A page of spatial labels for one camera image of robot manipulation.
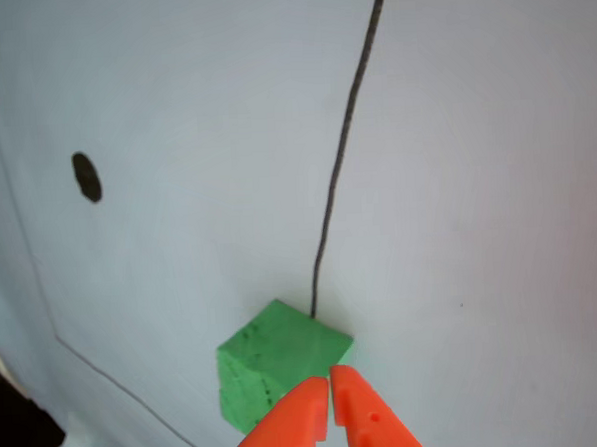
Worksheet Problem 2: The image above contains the white paper sheet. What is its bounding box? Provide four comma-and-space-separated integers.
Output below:
0, 0, 597, 447

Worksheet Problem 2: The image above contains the green foam block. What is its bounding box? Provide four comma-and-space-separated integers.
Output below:
213, 294, 360, 437

